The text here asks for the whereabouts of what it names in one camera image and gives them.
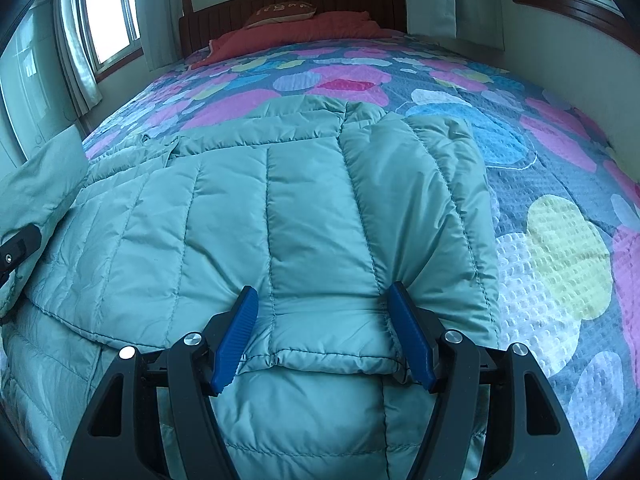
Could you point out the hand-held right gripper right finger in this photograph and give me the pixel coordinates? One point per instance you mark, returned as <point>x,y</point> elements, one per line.
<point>407,335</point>

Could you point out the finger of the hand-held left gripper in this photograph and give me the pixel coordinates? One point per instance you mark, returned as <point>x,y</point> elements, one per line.
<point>17,250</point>

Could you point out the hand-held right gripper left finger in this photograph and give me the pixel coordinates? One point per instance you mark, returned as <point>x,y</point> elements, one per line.
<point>235,340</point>

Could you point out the light green down jacket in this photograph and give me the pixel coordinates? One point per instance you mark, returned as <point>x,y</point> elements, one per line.
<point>225,210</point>

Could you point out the glass wardrobe door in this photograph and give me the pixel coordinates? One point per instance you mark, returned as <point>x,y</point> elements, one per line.
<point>35,85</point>

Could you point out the circle printed bedspread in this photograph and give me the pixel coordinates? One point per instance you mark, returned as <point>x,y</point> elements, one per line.
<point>550,235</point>

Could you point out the pale sheer curtain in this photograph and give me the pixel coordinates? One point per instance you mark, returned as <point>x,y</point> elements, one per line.
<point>75,60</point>

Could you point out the white framed window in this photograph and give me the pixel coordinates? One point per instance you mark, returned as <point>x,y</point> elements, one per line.
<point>107,15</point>

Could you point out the pale green curtain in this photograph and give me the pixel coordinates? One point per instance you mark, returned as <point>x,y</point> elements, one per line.
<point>465,0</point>
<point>160,20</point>

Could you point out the brown wooden headboard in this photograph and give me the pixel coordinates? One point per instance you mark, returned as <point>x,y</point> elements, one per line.
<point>225,20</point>

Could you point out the red pillow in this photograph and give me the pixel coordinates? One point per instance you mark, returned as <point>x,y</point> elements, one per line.
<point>300,35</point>

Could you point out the brown pillow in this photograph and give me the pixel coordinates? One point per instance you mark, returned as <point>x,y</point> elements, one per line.
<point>280,12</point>

